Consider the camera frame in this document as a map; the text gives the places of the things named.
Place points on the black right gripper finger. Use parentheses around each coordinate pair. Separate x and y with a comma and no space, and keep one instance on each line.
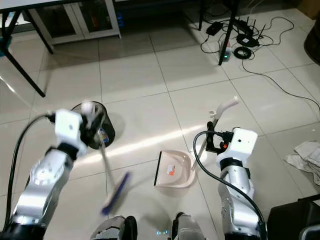
(210,137)

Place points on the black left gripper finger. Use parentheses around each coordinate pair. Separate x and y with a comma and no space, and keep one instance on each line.
(100,130)

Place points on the blue printed wrapper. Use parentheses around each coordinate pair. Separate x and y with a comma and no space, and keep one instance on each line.
(103,136)

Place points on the black mesh wastebasket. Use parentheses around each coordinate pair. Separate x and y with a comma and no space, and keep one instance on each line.
(111,125)

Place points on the crumpled white cloth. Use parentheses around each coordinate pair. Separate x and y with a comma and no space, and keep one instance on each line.
(305,157)

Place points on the white power strip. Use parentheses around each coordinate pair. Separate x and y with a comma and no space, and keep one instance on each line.
(228,50)

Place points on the grey robot right foot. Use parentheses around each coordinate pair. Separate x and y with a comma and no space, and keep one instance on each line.
(190,228)

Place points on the grey robot foot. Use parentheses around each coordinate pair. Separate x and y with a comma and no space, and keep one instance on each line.
(190,228)
(112,229)

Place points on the grey robot left foot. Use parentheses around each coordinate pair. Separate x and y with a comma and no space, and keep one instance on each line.
(112,229)

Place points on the black router with antennas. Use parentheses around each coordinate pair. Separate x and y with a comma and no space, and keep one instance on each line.
(247,40)

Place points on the black power adapter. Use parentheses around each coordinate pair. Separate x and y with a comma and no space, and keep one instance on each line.
(215,28)

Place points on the dark brown sofa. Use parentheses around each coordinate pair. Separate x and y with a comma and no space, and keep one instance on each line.
(315,50)

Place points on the white table black legs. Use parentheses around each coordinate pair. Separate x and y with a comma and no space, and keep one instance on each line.
(40,4)

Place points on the brown cardboard box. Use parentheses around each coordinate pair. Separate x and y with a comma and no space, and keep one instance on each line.
(310,7)

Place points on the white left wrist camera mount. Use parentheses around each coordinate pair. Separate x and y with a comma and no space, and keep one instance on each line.
(69,127)

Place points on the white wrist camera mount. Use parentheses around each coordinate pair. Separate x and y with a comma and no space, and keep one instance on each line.
(242,142)
(69,127)

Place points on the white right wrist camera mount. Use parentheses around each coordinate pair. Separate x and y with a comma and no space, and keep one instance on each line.
(242,142)

